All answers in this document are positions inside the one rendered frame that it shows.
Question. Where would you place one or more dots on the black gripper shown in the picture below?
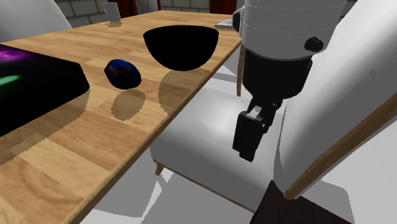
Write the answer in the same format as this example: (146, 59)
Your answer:
(273, 77)

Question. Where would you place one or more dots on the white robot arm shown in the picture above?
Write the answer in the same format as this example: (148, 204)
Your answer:
(279, 28)

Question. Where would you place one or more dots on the dark robot stand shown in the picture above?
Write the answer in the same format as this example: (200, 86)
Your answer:
(279, 211)

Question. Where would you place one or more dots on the black bowl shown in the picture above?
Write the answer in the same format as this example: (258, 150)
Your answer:
(181, 46)

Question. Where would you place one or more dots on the light blue flat book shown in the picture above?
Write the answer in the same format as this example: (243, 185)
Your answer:
(224, 24)

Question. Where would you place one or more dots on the dark blue egg-shaped object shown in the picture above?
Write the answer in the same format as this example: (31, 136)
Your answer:
(122, 74)

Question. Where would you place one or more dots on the wooden table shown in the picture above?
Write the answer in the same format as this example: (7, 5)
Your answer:
(77, 149)

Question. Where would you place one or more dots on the grey cup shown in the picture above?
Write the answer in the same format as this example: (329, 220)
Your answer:
(112, 11)

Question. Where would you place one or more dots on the black box with glowing print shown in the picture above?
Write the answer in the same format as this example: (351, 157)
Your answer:
(37, 90)

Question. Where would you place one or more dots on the white chair with wooden frame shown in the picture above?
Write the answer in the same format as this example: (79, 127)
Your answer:
(28, 18)
(201, 130)

